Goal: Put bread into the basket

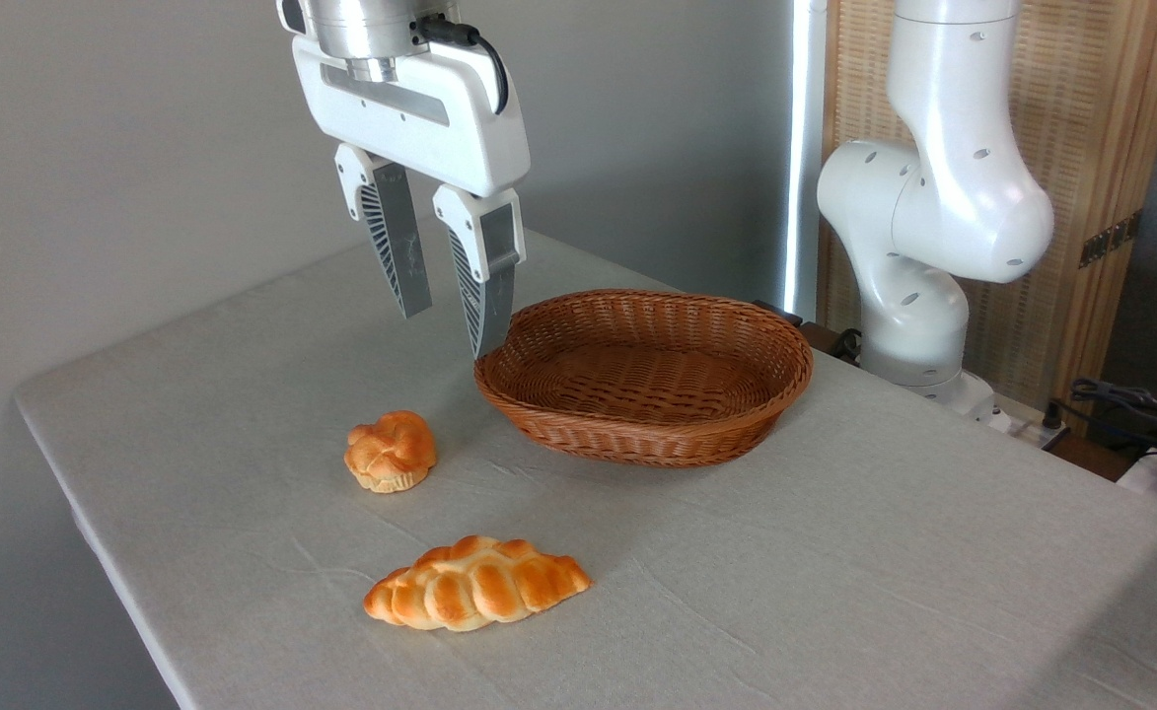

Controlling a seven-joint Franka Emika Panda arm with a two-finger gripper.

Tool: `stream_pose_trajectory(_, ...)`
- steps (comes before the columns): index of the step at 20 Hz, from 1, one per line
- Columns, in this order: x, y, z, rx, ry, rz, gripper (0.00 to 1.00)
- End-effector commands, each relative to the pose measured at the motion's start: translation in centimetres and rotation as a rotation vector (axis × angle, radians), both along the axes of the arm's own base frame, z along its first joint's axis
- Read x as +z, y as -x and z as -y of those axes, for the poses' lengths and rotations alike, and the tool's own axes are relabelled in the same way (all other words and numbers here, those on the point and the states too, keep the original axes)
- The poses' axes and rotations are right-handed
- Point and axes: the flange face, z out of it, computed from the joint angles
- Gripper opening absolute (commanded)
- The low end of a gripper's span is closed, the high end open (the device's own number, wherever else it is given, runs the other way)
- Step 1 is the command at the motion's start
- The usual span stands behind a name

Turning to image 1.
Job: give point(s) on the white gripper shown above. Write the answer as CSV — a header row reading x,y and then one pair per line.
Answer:
x,y
420,113

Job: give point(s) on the round knotted bread roll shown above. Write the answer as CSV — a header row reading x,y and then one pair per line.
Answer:
x,y
391,449

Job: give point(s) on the brown oval wicker basket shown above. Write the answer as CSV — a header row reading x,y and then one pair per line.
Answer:
x,y
637,434

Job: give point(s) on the long braided bread loaf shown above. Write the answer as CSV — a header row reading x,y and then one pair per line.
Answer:
x,y
474,587

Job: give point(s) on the silver vertical metal pole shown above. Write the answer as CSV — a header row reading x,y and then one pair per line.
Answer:
x,y
803,148

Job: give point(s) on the black table clamp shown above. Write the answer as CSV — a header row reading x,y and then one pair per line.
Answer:
x,y
820,335

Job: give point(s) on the light grey tablecloth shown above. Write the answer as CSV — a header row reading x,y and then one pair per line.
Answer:
x,y
834,592

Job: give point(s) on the wooden woven folding screen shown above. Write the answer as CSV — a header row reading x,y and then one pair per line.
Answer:
x,y
1091,118

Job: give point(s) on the black screen hinge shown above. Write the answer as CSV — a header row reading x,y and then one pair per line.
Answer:
x,y
1111,239

